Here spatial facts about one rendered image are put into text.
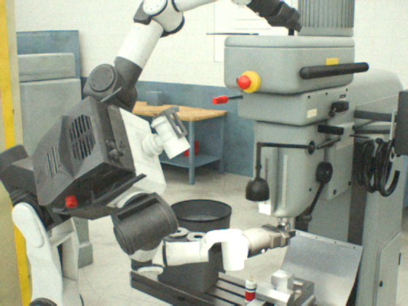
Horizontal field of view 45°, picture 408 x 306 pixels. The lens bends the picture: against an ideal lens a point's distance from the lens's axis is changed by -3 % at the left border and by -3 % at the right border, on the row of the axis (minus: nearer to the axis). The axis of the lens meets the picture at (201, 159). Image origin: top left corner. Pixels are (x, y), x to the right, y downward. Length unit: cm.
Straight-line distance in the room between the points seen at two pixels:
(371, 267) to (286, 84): 98
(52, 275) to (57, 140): 47
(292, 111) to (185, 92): 597
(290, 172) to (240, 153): 540
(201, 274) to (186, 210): 209
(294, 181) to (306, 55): 40
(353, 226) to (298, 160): 56
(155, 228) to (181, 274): 72
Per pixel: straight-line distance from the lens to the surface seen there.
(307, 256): 214
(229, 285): 203
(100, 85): 146
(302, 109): 149
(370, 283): 216
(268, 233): 168
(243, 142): 691
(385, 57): 594
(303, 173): 160
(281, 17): 155
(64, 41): 879
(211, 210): 401
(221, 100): 149
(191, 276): 198
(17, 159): 161
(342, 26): 178
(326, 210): 209
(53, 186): 137
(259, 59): 144
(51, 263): 160
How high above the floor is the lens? 189
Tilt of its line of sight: 14 degrees down
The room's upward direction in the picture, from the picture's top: straight up
